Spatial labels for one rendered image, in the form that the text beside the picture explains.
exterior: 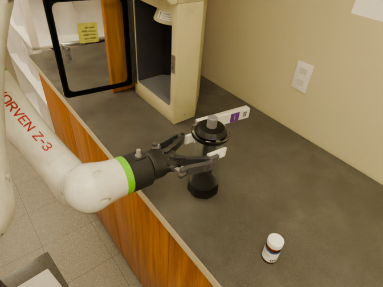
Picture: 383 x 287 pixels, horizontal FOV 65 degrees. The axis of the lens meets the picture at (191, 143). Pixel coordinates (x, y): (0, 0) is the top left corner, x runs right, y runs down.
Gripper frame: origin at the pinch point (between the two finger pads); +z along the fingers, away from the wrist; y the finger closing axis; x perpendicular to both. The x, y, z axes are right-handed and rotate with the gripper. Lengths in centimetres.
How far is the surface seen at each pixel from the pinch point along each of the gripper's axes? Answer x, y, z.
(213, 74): 11, 59, 58
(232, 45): -8, 48, 56
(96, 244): 114, 65, -10
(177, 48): -14.9, 35.0, 13.0
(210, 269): 20.1, -22.2, -14.0
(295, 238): 17.6, -29.9, 11.4
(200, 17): -25.1, 34.9, 21.4
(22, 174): 116, 152, -29
